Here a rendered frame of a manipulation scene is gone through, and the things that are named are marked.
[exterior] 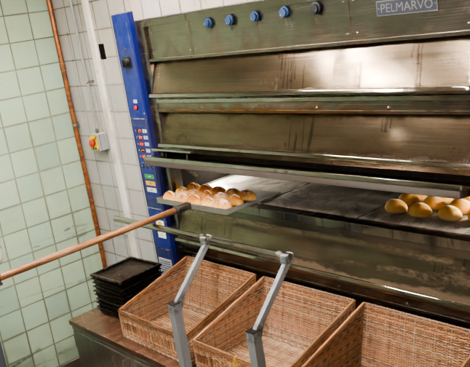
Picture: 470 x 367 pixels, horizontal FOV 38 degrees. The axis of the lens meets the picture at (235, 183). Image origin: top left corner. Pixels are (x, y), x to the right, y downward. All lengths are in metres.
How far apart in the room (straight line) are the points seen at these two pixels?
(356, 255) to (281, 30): 0.97
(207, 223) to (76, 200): 1.15
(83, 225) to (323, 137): 2.11
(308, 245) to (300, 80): 0.74
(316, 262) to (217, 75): 0.96
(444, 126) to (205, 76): 1.25
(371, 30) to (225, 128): 0.97
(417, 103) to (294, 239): 0.95
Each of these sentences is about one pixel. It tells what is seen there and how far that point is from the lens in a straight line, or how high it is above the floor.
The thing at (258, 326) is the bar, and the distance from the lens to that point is 2.57.
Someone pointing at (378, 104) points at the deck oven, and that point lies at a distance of 2.61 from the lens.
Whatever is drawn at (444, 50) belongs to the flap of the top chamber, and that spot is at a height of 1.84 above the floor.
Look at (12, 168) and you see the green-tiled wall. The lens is 4.22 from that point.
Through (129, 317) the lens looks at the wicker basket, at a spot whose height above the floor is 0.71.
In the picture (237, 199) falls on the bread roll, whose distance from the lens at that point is 3.25.
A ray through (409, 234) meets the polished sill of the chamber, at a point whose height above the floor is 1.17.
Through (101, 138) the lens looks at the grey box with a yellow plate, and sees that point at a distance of 4.08.
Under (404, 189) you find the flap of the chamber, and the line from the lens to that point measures 2.44.
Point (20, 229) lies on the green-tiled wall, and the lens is 4.28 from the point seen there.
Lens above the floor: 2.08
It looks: 14 degrees down
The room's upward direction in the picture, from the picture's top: 9 degrees counter-clockwise
